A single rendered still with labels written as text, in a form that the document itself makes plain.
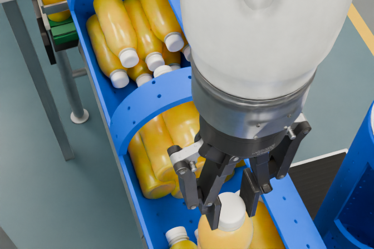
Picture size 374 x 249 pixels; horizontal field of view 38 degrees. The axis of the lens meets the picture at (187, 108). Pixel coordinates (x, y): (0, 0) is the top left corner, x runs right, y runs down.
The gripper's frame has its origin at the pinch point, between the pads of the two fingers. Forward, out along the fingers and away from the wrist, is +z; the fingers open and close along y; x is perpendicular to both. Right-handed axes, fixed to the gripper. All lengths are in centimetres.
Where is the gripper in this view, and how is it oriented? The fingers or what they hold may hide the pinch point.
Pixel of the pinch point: (230, 200)
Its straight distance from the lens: 60.8
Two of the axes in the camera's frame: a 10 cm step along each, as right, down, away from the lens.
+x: -3.4, -7.8, 5.2
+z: 0.0, 5.5, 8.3
